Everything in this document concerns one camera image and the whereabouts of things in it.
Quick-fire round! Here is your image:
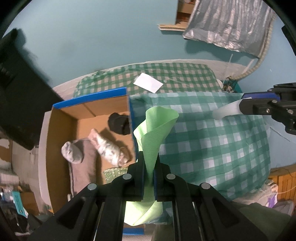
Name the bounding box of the black sock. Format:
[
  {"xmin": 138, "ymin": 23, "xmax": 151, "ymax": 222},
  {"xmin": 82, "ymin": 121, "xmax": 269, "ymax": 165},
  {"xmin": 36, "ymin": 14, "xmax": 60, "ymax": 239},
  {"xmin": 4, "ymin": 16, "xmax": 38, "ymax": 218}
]
[{"xmin": 108, "ymin": 113, "xmax": 130, "ymax": 136}]

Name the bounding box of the green beige checkered bed cover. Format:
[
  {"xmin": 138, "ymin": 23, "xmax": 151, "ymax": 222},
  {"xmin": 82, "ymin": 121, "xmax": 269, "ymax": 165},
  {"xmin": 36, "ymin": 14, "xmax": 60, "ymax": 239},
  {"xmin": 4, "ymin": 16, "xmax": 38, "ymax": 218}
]
[{"xmin": 73, "ymin": 62, "xmax": 223, "ymax": 99}]

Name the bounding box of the wooden window ledge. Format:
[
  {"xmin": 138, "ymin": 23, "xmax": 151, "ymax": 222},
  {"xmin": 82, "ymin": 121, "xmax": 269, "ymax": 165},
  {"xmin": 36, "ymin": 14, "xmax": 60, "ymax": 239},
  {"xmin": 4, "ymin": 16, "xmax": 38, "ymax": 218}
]
[{"xmin": 158, "ymin": 22, "xmax": 188, "ymax": 32}]

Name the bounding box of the teal crate with power strip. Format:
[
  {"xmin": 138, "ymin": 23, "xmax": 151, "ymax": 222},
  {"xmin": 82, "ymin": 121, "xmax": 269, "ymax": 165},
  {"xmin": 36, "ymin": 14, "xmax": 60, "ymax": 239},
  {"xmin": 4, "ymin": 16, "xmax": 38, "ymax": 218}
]
[{"xmin": 222, "ymin": 78, "xmax": 242, "ymax": 93}]

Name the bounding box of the white cable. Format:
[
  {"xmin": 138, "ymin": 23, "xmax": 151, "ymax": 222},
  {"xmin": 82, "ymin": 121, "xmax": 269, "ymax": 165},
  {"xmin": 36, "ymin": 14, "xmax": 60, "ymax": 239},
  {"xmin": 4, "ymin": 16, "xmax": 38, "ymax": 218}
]
[{"xmin": 225, "ymin": 54, "xmax": 254, "ymax": 79}]

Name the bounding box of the grey fleece towel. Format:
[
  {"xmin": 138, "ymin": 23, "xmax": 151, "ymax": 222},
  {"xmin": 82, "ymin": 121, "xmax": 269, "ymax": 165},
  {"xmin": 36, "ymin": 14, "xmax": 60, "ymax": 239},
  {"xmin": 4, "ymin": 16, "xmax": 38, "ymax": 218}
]
[{"xmin": 69, "ymin": 138, "xmax": 103, "ymax": 196}]

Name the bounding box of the grey sock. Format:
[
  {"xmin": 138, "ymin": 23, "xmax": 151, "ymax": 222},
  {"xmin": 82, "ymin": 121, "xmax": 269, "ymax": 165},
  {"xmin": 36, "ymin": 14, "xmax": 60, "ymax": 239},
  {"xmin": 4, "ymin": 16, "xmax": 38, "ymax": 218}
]
[{"xmin": 61, "ymin": 142, "xmax": 83, "ymax": 164}]

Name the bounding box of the white paper sheet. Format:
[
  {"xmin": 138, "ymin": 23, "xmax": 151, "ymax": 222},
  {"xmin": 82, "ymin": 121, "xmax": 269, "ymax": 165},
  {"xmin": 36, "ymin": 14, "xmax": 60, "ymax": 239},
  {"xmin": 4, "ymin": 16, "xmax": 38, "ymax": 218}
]
[{"xmin": 133, "ymin": 73, "xmax": 163, "ymax": 93}]

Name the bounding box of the light green cloth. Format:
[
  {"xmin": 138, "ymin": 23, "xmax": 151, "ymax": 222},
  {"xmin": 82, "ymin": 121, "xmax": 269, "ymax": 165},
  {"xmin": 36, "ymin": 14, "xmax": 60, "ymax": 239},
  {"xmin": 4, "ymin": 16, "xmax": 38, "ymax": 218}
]
[{"xmin": 125, "ymin": 106, "xmax": 179, "ymax": 226}]

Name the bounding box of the white patterned sock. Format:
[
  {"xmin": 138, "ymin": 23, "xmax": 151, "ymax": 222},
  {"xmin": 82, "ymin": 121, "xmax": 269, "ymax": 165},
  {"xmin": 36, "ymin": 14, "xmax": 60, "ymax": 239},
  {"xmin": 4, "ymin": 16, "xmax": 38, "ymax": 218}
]
[{"xmin": 88, "ymin": 129, "xmax": 130, "ymax": 167}]

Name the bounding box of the beige flexible hose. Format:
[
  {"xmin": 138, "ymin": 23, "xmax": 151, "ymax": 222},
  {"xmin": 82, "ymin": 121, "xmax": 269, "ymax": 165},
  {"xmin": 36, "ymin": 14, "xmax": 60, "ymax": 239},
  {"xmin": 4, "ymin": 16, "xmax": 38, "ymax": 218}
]
[{"xmin": 227, "ymin": 14, "xmax": 277, "ymax": 80}]

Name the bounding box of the silver foil curtain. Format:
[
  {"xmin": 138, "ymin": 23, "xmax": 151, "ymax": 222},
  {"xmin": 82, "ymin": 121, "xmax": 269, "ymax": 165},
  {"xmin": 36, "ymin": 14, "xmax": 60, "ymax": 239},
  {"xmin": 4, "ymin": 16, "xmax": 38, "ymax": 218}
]
[{"xmin": 183, "ymin": 0, "xmax": 275, "ymax": 58}]

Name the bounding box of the white plastic bag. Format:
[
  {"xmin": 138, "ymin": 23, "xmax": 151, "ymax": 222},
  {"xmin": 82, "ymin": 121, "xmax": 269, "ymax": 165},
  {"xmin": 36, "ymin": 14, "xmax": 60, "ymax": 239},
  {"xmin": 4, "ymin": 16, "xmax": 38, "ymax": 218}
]
[{"xmin": 234, "ymin": 179, "xmax": 295, "ymax": 208}]

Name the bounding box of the dark green sparkly scrub cloth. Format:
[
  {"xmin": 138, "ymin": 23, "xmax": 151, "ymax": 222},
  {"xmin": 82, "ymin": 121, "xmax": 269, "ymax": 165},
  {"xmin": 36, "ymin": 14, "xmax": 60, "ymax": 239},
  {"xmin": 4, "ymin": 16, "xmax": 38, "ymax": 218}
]
[{"xmin": 103, "ymin": 167, "xmax": 128, "ymax": 184}]

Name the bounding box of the small white cylinder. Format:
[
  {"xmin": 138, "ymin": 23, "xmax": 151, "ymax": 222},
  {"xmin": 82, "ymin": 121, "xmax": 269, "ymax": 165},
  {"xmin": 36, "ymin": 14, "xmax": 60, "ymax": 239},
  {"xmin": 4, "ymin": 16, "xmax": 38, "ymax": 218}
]
[{"xmin": 212, "ymin": 99, "xmax": 242, "ymax": 120}]

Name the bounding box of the blue cardboard box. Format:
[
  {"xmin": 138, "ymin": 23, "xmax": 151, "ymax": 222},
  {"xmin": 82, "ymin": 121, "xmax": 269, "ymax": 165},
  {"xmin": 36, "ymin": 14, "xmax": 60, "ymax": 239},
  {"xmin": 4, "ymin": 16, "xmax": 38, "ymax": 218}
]
[{"xmin": 38, "ymin": 86, "xmax": 145, "ymax": 236}]

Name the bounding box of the teal cardboard packet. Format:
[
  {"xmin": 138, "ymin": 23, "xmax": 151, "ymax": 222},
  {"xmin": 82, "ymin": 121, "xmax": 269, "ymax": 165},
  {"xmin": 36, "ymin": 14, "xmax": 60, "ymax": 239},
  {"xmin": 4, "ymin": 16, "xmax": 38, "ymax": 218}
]
[{"xmin": 12, "ymin": 191, "xmax": 28, "ymax": 218}]

